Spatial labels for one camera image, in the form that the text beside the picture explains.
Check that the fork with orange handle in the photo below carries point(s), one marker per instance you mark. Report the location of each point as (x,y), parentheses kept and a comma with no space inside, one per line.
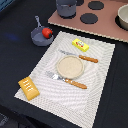
(69,81)

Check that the knife with orange handle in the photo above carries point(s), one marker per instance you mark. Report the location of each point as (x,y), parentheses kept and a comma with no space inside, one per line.
(81,56)

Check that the beige bowl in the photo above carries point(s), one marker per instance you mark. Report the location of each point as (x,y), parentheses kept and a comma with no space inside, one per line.
(123,16)

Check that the orange toy bread loaf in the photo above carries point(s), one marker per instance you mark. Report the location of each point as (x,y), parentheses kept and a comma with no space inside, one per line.
(28,88)

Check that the grey toy pot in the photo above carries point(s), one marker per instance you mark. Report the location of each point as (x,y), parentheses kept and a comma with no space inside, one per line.
(66,8)
(37,37)

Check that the yellow toy box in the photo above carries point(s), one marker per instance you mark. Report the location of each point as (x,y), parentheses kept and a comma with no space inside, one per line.
(80,45)

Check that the red toy tomato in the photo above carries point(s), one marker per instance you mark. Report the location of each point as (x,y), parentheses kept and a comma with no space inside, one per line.
(47,33)

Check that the white woven placemat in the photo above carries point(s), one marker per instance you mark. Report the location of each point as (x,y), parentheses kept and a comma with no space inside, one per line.
(76,105)

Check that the round beige plate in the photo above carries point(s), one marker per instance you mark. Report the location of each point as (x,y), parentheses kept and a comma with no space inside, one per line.
(70,67)

